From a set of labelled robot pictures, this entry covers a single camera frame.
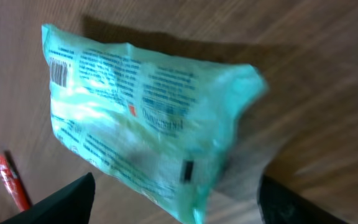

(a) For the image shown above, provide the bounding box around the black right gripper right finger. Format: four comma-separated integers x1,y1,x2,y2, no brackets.
257,175,347,224

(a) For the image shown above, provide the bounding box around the red small packet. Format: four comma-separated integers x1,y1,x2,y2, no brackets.
0,154,31,212

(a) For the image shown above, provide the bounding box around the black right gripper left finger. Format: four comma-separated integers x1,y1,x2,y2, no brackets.
1,172,96,224

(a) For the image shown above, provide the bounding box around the pale green small packet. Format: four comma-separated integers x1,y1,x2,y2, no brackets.
42,24,267,223

